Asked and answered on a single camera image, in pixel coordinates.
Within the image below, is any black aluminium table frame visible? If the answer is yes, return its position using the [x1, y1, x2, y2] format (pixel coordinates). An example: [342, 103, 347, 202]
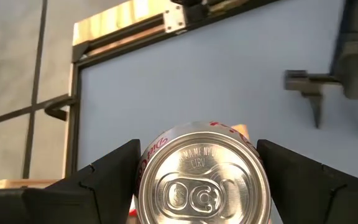
[63, 0, 279, 180]

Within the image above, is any silver Diet Coke can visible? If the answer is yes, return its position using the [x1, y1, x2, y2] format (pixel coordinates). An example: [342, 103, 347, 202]
[134, 121, 272, 224]

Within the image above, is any wooden slatted shelf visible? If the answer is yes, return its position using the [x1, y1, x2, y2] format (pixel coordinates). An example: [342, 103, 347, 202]
[0, 123, 250, 190]

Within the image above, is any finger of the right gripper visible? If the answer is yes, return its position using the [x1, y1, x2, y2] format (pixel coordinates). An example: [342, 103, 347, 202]
[283, 70, 342, 129]

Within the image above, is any silver metal bracket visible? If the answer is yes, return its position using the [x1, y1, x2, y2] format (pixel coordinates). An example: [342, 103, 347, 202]
[163, 2, 188, 34]

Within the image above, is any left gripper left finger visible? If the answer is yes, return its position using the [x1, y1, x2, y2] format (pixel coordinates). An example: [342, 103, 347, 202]
[0, 139, 142, 224]

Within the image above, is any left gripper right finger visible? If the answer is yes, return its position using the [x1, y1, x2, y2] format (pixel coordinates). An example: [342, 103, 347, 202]
[256, 139, 358, 224]

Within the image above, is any black table clamp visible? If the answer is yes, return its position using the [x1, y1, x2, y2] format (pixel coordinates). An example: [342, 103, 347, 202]
[44, 94, 76, 122]

